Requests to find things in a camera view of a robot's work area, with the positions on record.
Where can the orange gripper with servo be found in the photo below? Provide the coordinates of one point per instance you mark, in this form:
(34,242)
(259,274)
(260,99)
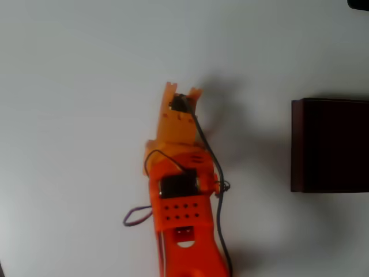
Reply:
(175,127)

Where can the red-orange robot arm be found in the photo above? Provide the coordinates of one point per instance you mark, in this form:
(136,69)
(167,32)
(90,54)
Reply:
(184,259)

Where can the small black gripper camera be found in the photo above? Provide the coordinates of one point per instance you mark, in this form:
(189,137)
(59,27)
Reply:
(177,104)

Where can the dark red open box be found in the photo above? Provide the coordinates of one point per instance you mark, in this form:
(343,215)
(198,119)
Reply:
(331,144)

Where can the black object at frame corner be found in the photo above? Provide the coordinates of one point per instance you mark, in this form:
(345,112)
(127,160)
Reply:
(359,4)

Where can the light orange camera mount plate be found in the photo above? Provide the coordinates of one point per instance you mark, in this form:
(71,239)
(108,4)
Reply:
(176,130)

